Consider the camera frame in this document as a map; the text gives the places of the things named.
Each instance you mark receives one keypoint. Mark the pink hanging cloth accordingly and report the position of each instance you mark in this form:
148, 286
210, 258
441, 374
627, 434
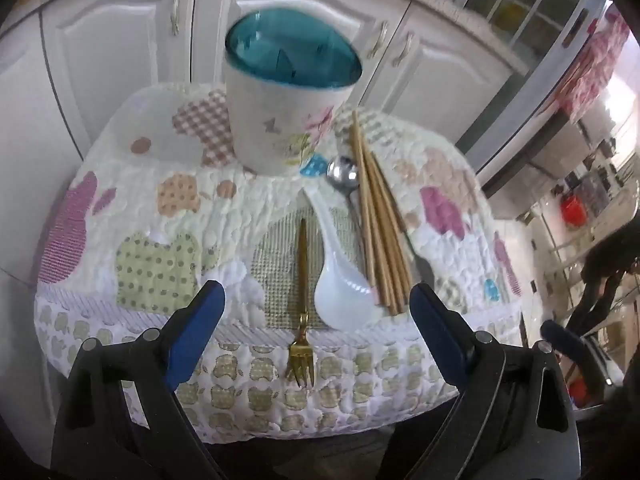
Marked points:
595, 65

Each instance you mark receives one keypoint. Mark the bundle of wooden chopsticks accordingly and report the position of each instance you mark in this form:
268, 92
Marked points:
380, 240

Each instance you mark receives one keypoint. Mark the red plastic bag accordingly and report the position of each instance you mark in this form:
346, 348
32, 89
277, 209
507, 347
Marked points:
579, 391

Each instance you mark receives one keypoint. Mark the quilted patchwork table cloth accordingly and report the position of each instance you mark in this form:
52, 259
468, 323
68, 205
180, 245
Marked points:
150, 200

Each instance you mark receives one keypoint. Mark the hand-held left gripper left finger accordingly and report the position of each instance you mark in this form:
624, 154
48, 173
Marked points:
200, 320

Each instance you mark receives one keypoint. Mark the white speckled kitchen countertop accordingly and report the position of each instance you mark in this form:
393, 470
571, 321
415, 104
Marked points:
470, 17

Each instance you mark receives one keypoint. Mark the red plastic basin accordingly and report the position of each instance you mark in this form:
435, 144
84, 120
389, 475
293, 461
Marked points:
573, 210

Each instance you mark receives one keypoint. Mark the white glass pane door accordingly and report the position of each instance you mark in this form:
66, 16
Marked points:
540, 85

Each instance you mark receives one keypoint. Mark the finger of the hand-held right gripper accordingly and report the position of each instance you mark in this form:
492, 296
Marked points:
570, 355

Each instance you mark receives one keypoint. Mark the person's black clothing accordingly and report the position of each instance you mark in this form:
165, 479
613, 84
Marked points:
612, 260

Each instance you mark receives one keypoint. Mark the silver metal spoon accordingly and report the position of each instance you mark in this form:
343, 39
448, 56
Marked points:
342, 172

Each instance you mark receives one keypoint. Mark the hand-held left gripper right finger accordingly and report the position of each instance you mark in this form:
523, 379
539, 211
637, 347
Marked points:
437, 330

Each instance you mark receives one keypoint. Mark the white floral cup teal inside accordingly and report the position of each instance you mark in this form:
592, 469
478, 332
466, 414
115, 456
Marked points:
270, 125

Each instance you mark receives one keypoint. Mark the white ceramic soup spoon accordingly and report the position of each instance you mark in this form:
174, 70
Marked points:
340, 295

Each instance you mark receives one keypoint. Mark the gold fork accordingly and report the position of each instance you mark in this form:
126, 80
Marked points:
302, 260

